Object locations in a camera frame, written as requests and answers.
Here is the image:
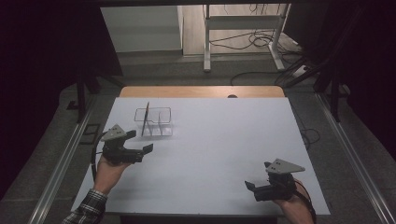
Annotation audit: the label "person's right hand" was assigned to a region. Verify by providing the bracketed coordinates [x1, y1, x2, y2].
[273, 178, 313, 217]

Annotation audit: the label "black metal stand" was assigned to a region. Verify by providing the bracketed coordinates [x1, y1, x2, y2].
[74, 70, 126, 124]
[282, 55, 344, 123]

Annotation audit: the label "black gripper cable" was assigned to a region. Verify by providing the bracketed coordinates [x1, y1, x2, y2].
[292, 179, 318, 224]
[90, 132, 108, 183]

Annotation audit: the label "aluminium floor rail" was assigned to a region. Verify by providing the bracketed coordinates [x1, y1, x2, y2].
[315, 92, 396, 224]
[27, 95, 98, 224]

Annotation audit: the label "dark curtain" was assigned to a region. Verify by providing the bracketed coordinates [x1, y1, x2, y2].
[0, 0, 124, 200]

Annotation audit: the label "white cabinet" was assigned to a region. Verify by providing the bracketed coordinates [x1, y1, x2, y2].
[99, 5, 185, 54]

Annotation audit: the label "wooden table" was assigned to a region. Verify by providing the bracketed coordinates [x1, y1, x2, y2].
[120, 85, 286, 99]

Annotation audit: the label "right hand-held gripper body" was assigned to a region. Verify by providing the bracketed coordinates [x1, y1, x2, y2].
[253, 158, 306, 203]

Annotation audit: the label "thin black looped cable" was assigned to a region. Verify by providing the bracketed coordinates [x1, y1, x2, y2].
[292, 105, 322, 151]

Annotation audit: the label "white desk frame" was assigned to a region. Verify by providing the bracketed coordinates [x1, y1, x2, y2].
[202, 3, 292, 74]

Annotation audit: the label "white table cover sheet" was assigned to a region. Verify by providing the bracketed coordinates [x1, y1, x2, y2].
[70, 96, 332, 217]

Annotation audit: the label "black floor plate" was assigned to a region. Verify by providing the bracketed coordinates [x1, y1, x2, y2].
[78, 122, 102, 146]

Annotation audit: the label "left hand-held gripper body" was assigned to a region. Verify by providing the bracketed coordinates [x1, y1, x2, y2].
[99, 123, 145, 166]

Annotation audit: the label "person's left hand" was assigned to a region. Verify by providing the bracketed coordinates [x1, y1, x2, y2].
[92, 155, 134, 196]

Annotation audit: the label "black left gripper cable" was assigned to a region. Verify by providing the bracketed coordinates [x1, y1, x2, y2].
[90, 132, 108, 183]

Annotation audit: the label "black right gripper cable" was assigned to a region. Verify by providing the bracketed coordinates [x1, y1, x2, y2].
[292, 179, 318, 224]

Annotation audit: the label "long black floor cable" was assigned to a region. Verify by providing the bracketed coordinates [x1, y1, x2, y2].
[230, 71, 283, 87]

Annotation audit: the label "tangled black floor cables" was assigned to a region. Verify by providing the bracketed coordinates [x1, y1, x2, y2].
[208, 29, 301, 51]

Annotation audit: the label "clear acrylic pen holder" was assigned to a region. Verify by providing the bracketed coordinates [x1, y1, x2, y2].
[134, 106, 174, 138]

